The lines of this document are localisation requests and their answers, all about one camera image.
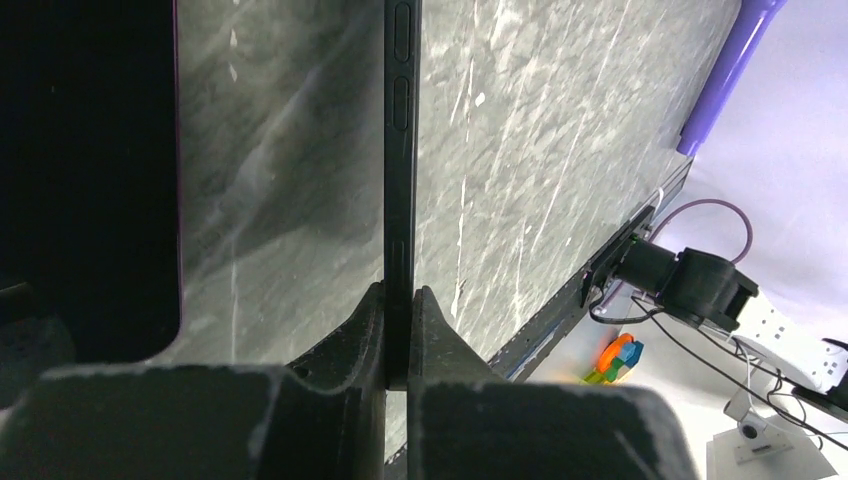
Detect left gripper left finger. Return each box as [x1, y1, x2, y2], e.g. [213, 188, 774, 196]
[1, 283, 386, 479]

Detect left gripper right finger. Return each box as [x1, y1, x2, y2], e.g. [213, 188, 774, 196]
[407, 287, 698, 479]

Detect black smartphone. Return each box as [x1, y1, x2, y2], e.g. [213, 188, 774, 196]
[383, 0, 422, 391]
[1, 1, 180, 362]

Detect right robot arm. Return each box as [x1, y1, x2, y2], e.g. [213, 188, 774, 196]
[612, 240, 847, 420]

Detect colourful toy blocks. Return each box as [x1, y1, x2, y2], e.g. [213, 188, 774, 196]
[582, 333, 644, 385]

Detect purple microphone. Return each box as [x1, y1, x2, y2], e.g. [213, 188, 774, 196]
[675, 0, 787, 157]

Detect white desk camera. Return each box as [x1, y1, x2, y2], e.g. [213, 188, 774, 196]
[707, 390, 837, 480]

